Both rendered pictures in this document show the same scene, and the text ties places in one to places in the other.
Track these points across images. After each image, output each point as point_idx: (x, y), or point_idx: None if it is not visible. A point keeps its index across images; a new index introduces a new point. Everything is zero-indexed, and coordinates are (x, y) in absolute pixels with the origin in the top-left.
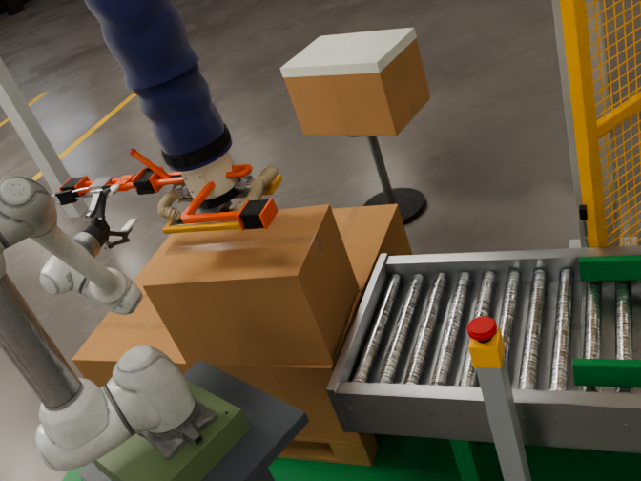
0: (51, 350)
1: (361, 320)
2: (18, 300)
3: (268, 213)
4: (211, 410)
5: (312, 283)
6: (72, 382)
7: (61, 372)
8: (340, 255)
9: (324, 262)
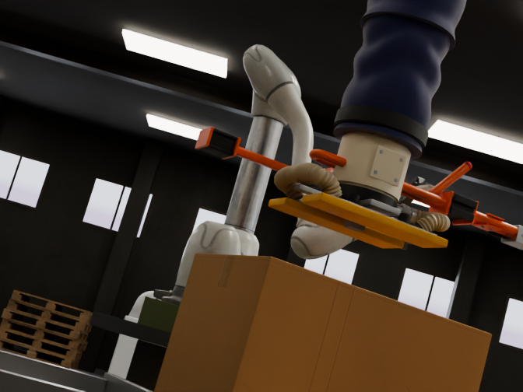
0: (237, 182)
1: (142, 389)
2: (251, 136)
3: (202, 136)
4: (170, 298)
5: (194, 291)
6: (228, 215)
7: (231, 201)
8: (231, 341)
9: (215, 302)
